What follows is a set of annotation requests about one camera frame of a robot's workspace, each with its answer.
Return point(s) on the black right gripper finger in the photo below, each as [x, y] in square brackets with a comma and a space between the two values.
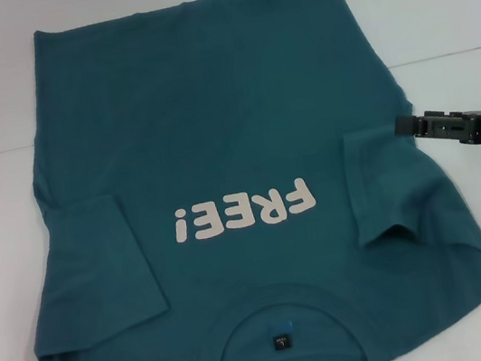
[408, 125]

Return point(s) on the teal FREE print T-shirt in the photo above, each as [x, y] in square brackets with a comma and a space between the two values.
[213, 125]

